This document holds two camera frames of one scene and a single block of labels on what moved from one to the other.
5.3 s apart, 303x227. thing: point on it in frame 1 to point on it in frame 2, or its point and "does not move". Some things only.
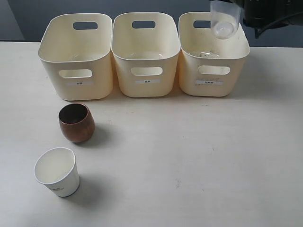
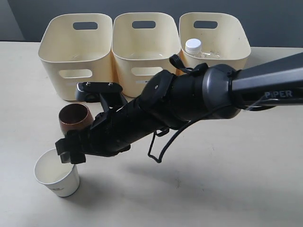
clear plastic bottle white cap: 225,18 to 193,47
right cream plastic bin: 209,66 does not move
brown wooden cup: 76,122 does not move
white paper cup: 57,168 does not move
